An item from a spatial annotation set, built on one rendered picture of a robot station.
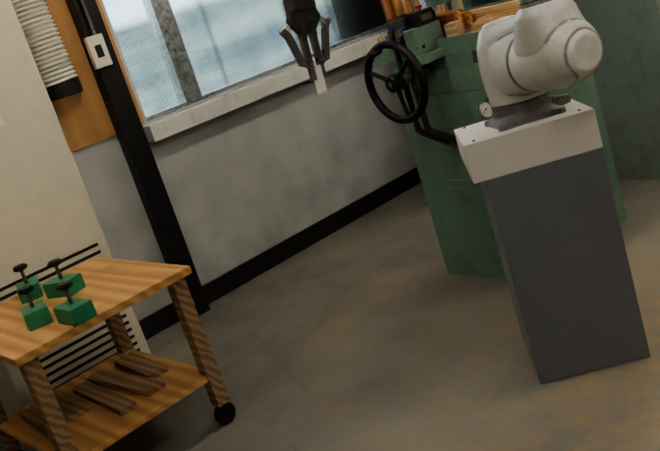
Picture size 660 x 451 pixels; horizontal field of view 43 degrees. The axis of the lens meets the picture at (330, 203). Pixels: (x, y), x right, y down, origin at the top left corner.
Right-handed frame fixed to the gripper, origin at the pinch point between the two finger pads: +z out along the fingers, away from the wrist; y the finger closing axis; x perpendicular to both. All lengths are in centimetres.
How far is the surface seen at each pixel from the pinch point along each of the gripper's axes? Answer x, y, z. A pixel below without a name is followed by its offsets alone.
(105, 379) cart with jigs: -91, 65, 78
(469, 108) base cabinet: -61, -73, 25
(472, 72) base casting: -55, -74, 13
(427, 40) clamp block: -65, -66, -1
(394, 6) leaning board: -212, -131, -20
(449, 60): -64, -71, 7
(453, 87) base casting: -66, -71, 17
